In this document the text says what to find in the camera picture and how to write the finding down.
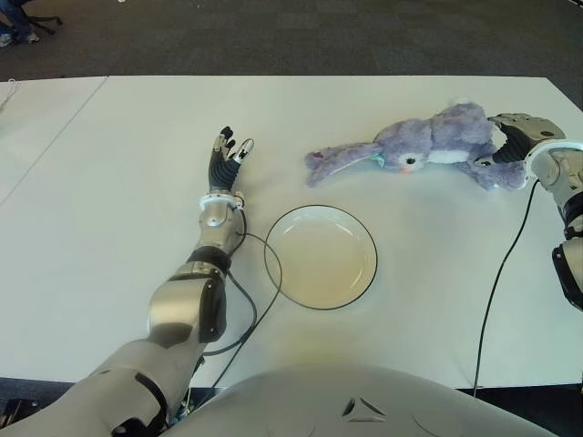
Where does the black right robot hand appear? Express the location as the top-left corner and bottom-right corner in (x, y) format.
(473, 112), (568, 167)

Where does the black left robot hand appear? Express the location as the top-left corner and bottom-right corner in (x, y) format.
(208, 126), (256, 193)

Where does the purple plush bunny doll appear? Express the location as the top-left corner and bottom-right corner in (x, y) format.
(303, 102), (529, 191)

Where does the white plate with black rim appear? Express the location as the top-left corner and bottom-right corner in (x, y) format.
(263, 204), (379, 312)

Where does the black office chair base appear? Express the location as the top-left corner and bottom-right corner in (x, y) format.
(25, 14), (63, 36)

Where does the silver robot torso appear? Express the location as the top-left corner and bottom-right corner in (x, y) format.
(163, 363), (561, 437)

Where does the black device beneath table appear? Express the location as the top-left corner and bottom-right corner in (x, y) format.
(0, 398), (42, 427)

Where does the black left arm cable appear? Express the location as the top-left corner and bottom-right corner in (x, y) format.
(179, 208), (284, 420)

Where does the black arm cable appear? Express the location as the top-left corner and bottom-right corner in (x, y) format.
(471, 179), (543, 401)
(179, 208), (284, 420)

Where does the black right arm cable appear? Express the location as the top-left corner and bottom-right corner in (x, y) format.
(471, 179), (543, 401)

